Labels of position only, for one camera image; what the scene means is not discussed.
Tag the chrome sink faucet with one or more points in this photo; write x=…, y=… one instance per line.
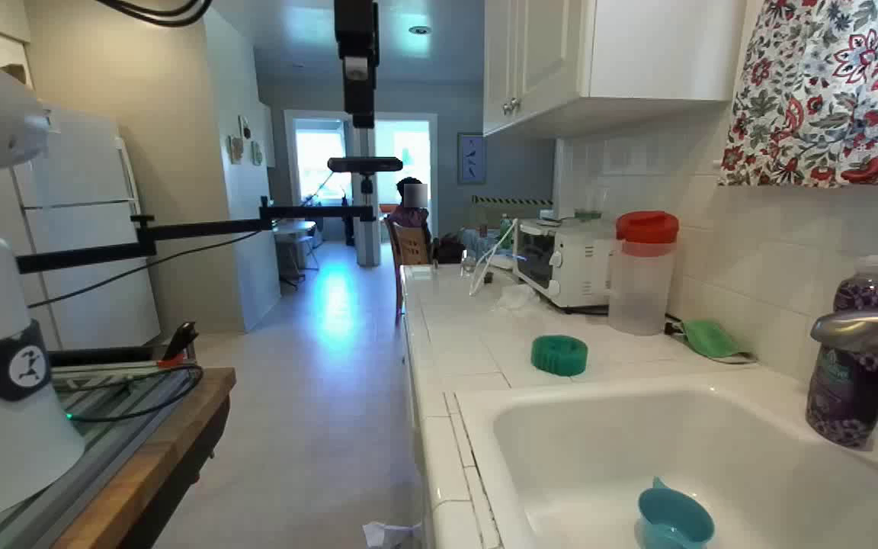
x=867, y=332

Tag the white double sink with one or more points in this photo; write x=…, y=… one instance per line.
x=579, y=459

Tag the clear plastic rack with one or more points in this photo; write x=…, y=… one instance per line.
x=487, y=260

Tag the person in background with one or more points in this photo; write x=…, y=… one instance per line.
x=410, y=192

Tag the white toaster oven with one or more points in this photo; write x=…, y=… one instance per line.
x=566, y=267

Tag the round green scrubber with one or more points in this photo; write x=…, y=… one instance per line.
x=559, y=355

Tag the bright glass patio door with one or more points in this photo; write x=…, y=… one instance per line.
x=318, y=153

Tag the clear pitcher with red lid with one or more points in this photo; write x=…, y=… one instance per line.
x=645, y=284

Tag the white paper scrap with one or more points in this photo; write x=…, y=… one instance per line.
x=389, y=536

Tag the red black clamp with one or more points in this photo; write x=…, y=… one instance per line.
x=182, y=342

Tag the green cloth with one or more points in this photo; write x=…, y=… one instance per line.
x=707, y=337

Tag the teal plastic cup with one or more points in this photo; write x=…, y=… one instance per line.
x=673, y=519

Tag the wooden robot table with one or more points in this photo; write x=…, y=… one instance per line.
x=143, y=476

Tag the white refrigerator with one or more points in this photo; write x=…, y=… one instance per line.
x=84, y=201

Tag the purple dish soap bottle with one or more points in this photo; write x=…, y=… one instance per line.
x=844, y=399

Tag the red floral curtain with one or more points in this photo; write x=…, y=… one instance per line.
x=823, y=92

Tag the blue wall picture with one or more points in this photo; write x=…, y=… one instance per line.
x=470, y=156

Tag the black stereo camera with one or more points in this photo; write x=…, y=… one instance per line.
x=364, y=162

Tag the camera stand pole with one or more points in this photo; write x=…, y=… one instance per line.
x=357, y=61

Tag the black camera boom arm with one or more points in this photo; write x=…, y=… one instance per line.
x=204, y=228

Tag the wall ornament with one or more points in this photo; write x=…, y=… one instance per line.
x=236, y=148

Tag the white upper wall cabinet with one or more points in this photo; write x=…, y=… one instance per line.
x=561, y=51

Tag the metal mounting rail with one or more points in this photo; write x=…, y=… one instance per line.
x=84, y=459

